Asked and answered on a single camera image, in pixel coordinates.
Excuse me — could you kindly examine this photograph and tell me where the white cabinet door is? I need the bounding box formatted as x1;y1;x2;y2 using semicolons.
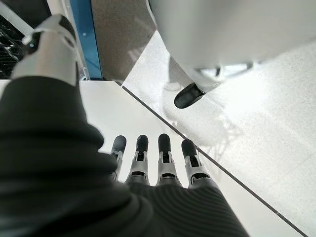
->
78;80;306;237

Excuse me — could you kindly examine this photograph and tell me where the white robot left leg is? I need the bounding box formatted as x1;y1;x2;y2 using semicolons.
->
148;0;316;109

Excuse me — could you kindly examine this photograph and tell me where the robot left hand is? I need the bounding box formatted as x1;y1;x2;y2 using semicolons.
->
0;14;249;237

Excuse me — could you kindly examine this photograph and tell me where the black wire dishwasher rack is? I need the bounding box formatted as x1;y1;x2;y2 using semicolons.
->
0;13;32;80

